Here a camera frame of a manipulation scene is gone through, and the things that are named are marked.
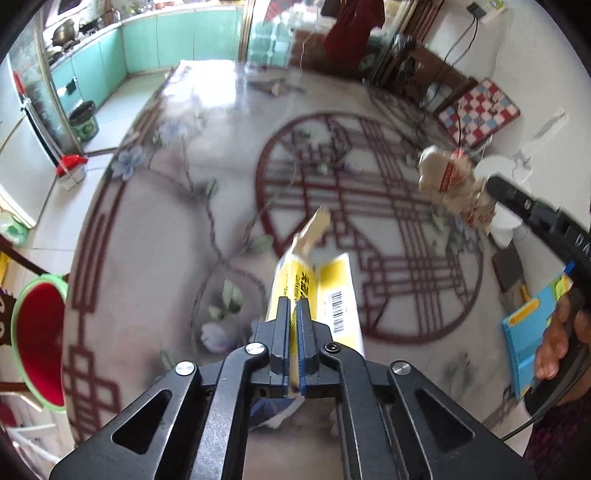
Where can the red hanging garment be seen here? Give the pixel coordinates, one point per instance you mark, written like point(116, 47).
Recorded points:
point(351, 32)

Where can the white refrigerator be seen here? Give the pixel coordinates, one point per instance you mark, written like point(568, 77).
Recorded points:
point(18, 152)

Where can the turquoise kitchen cabinets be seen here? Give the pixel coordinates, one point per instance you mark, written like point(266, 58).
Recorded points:
point(138, 50)

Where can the white round-base stand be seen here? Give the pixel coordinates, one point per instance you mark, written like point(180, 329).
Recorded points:
point(501, 166)

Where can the red-printed paper wrapper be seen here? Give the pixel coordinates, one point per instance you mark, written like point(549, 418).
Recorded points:
point(443, 180)

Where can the yellow carton with barcode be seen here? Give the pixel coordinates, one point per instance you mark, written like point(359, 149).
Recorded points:
point(332, 286)

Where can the person's right hand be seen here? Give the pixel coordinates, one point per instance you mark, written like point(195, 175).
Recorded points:
point(551, 341)

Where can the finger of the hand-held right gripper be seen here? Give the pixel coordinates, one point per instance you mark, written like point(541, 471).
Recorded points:
point(521, 201)

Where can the blue book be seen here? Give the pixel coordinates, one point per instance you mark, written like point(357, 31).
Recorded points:
point(528, 332)

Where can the checkered seat cushion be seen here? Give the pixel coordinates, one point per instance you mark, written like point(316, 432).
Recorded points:
point(480, 110)

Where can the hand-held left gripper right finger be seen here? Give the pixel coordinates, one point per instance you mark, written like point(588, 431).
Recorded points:
point(303, 350)

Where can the green bucket with black liner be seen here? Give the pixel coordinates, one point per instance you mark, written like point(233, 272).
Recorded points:
point(84, 122)

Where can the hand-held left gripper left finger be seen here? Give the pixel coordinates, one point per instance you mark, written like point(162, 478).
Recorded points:
point(285, 350)

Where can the dark wooden chair with cushion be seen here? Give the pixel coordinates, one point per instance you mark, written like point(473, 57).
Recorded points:
point(434, 64)

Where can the dark brown notebook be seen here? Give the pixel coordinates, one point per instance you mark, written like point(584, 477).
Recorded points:
point(508, 272)

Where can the red bucket with green rim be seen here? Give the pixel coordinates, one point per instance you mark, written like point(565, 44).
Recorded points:
point(39, 341)

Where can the green plastic basin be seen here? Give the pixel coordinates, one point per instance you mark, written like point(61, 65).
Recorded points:
point(13, 228)

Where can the metal wok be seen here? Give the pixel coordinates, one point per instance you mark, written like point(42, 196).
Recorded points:
point(64, 32)

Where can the white wall power strip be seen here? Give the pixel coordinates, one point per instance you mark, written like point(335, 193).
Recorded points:
point(487, 9)

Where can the person's maroon clothing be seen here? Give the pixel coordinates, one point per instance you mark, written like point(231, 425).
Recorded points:
point(563, 447)

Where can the white plastic stool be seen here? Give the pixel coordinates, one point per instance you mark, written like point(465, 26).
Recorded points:
point(23, 447)

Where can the plaid hanging cloth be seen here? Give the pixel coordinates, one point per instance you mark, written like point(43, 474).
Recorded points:
point(277, 8)

